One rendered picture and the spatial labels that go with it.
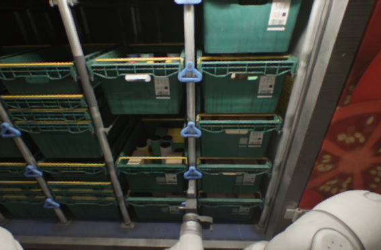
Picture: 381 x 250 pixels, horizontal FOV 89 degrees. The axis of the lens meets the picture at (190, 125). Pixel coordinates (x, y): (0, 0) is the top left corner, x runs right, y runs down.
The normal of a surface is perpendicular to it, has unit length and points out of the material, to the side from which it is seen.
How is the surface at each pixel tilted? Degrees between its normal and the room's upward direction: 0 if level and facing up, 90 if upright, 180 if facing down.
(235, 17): 94
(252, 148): 91
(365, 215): 10
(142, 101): 91
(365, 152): 90
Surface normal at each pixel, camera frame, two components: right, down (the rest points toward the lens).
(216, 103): -0.04, 0.56
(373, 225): 0.13, -0.59
